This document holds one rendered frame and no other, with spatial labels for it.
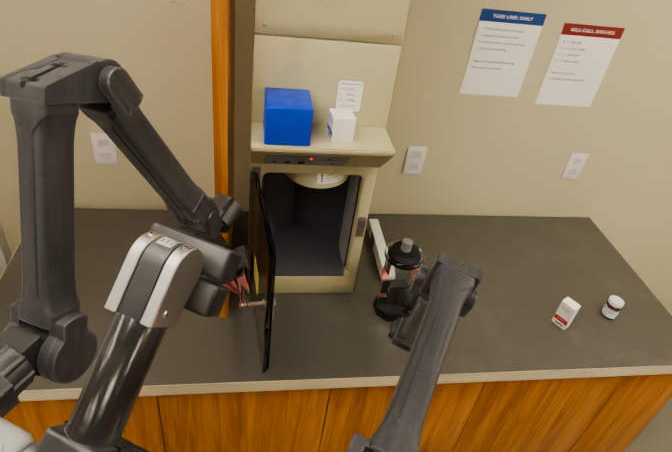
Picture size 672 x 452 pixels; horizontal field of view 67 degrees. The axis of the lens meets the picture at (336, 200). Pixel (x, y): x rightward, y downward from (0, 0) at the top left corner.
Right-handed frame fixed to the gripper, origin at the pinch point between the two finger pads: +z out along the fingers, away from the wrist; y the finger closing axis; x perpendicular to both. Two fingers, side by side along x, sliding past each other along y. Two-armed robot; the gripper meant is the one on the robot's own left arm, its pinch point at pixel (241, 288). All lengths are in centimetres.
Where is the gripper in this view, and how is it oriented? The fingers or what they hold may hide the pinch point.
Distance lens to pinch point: 121.3
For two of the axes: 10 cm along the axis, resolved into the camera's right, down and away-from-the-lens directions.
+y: -9.2, 3.8, 0.1
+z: 3.0, 7.1, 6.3
